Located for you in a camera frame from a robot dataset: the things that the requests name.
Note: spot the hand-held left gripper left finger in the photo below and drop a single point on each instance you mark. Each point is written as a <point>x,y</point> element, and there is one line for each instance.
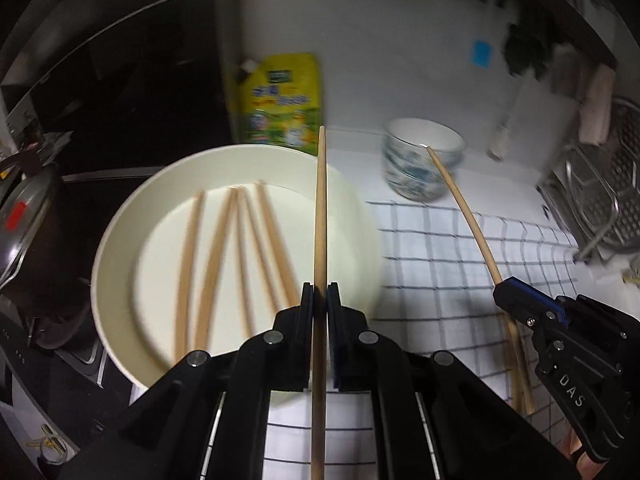
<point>307,310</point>

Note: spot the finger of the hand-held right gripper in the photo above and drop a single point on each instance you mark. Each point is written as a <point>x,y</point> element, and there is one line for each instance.
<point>535,297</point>
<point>520,307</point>

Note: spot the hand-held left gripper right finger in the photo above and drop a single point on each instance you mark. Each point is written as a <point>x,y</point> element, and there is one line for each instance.
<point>333,310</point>

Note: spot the wooden chopstick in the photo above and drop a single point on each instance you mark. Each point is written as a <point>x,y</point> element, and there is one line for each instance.
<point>467,215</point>
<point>244,260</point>
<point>189,270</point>
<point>320,220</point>
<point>216,260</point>
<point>526,390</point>
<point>275,245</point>

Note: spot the white round plate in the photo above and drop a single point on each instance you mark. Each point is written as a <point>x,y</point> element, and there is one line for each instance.
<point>150,260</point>

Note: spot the person's right hand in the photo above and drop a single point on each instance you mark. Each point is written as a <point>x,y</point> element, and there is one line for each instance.
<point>579,455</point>

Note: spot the small yellow object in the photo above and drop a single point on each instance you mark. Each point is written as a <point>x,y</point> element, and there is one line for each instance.
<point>632,277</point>

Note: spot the white black-checked cloth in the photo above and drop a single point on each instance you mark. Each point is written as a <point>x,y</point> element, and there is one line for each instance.
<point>430,260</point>

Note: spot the steel dish rack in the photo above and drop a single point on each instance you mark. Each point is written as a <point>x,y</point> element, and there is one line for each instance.
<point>575,185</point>

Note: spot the blue floral ceramic bowl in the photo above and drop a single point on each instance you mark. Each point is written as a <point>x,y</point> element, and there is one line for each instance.
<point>425,132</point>
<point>415,167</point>
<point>415,187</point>

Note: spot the perforated steel steamer plate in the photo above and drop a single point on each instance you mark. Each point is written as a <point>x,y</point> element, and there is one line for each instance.
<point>625,175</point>

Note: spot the white dish brush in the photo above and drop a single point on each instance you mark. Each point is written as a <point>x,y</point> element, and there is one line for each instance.
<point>505,130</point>

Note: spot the pink hanging cloth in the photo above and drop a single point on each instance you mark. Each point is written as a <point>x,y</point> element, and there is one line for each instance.
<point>596,105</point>

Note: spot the yellow refill pouch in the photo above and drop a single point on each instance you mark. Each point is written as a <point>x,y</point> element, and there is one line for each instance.
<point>275,100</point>

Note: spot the dark hanging scrubber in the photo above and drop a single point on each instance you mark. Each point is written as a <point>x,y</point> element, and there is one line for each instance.
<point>525,50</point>

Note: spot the black cooktop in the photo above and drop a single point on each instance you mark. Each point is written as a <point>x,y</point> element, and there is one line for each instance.
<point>65,395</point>

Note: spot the dark pot with lid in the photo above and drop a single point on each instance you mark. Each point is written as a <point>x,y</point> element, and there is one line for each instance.
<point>40,240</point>

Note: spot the blue wall sticker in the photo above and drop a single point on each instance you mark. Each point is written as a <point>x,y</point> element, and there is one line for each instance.
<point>482,54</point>

